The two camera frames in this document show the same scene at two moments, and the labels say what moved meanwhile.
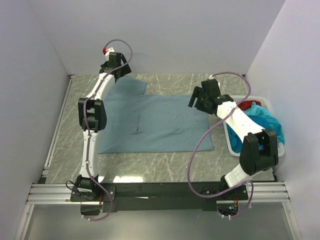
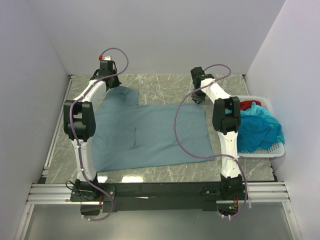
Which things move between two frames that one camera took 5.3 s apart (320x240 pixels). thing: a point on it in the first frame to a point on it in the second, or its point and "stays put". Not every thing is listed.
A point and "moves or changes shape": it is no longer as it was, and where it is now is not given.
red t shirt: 247,105 stays put
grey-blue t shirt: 138,123 moves or changes shape
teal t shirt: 259,115 stays put
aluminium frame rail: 42,193 stays put
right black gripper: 198,92 to 199,99
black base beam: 159,196 stays put
